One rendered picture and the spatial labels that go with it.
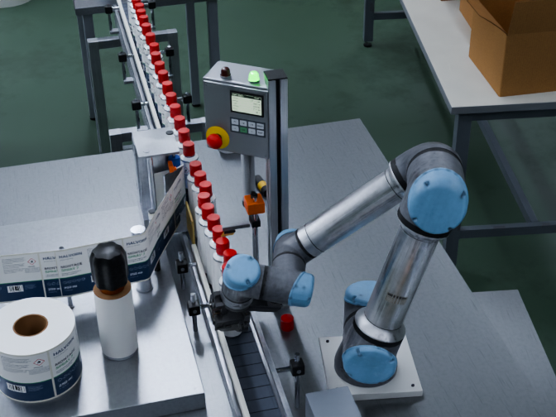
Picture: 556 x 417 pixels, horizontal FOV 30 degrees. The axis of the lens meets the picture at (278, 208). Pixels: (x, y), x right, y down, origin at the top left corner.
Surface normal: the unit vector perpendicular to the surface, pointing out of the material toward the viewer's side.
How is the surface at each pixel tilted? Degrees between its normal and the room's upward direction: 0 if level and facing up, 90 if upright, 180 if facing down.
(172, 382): 0
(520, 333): 0
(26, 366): 90
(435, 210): 79
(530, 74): 91
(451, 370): 0
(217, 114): 90
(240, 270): 30
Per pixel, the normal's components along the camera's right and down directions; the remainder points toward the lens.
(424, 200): -0.02, 0.40
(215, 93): -0.36, 0.53
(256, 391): -0.01, -0.82
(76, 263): 0.32, 0.53
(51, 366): 0.59, 0.45
